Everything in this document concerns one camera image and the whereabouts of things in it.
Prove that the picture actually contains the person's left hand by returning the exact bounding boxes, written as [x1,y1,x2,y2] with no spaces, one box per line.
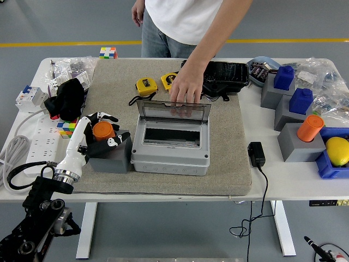
[169,72,204,108]

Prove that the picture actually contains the person's right hand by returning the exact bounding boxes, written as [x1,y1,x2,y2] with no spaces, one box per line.
[131,0,145,27]

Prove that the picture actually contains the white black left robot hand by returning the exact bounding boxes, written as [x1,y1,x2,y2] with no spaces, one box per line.
[56,111,131,176]

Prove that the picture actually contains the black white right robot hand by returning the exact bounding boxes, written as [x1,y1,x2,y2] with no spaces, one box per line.
[304,236,349,262]

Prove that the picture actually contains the orange cylinder battery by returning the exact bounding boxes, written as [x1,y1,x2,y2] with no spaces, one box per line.
[92,121,117,142]
[296,114,325,142]

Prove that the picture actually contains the smoky transparent box lid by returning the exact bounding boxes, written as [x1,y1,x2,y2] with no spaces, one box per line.
[135,98,212,126]

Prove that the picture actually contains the grey electrical junction box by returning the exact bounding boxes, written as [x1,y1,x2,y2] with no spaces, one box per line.
[130,120,210,176]

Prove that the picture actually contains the scrambled Rubik's cube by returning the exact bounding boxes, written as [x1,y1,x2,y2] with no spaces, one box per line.
[56,117,79,139]

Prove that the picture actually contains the white table leg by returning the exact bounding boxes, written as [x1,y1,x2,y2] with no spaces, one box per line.
[75,202,98,259]
[269,200,297,257]

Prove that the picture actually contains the white power strip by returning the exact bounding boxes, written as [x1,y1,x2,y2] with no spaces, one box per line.
[23,114,63,175]

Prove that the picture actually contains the black cloth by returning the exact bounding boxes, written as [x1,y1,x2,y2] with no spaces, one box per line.
[43,78,86,121]

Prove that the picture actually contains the black plastic tray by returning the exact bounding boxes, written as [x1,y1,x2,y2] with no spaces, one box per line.
[181,60,250,102]

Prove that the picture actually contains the black table control panel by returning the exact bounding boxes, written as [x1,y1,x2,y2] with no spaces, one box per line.
[309,199,349,207]

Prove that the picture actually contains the grey block with round hole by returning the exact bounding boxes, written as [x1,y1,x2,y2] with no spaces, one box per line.
[87,128,134,174]

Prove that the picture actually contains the person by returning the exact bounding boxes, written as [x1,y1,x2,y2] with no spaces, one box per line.
[130,0,253,108]

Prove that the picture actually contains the Rubik's cube with white cross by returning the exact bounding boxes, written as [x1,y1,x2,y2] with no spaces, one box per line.
[99,46,118,59]

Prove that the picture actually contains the small white terminal block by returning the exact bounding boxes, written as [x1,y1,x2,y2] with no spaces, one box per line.
[50,70,91,95]

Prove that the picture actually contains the white circuit breaker blue lever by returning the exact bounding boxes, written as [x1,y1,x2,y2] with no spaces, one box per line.
[13,85,50,113]

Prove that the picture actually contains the clear plastic parts bags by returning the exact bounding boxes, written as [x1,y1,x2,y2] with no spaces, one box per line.
[49,56,99,91]
[293,56,349,126]

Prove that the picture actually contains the dark component packs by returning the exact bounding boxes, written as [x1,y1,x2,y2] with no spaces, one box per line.
[250,62,269,81]

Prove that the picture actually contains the blue plastic bin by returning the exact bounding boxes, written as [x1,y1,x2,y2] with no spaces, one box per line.
[315,127,349,180]

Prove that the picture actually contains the light blue tray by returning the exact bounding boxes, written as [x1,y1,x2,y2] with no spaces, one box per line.
[246,56,281,88]

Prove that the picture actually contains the grey block holder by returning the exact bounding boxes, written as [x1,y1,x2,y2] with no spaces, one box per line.
[277,122,327,163]
[274,94,314,132]
[260,73,297,110]

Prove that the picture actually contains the blue bottle-shaped block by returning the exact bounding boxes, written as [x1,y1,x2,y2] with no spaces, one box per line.
[288,87,314,115]
[273,65,296,91]

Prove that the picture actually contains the yellow lemon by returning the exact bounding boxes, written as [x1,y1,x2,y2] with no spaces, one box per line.
[326,136,349,166]

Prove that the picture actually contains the grey-brown mat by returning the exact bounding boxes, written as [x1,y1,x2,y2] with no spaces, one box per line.
[63,58,252,196]

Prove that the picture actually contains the yellow tape measure with strap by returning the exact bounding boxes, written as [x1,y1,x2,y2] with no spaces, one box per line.
[128,78,159,106]

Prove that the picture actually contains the black power adapter with cord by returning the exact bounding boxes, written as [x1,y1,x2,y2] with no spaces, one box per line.
[228,141,276,262]

